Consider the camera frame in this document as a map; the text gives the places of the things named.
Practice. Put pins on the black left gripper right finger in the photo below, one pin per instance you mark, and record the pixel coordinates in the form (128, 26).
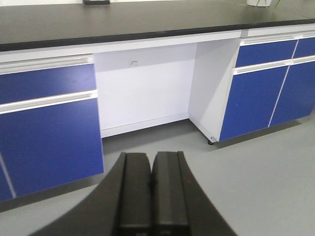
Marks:
(180, 206)

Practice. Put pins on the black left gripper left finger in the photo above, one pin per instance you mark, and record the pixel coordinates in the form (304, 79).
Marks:
(134, 207)

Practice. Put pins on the blue white lab cabinet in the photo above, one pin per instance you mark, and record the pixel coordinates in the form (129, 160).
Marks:
(58, 103)

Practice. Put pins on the black box on far counter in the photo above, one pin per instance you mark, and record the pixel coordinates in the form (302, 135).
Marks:
(96, 2)

